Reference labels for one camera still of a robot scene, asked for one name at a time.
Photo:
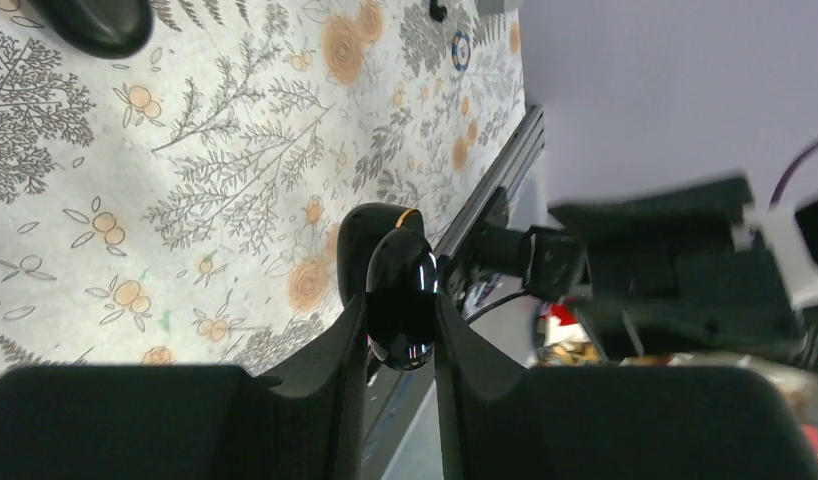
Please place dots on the floral patterned table mat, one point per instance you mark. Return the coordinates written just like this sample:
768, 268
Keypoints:
182, 205

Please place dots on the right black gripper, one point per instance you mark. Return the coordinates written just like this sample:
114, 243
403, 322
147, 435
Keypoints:
667, 275

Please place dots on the black earbud charging case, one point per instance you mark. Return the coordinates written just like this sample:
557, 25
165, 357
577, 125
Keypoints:
362, 229

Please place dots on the black oval case lid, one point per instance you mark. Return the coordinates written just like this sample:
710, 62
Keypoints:
401, 290

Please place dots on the round blue white token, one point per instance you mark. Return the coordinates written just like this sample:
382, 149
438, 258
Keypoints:
461, 51

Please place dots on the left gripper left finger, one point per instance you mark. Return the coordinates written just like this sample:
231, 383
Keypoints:
300, 420

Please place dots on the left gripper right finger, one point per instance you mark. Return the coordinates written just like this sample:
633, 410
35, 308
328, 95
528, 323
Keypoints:
501, 420

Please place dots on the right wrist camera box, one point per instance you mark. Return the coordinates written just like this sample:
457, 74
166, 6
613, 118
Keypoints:
778, 226

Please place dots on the black earbud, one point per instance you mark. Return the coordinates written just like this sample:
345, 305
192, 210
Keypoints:
437, 11

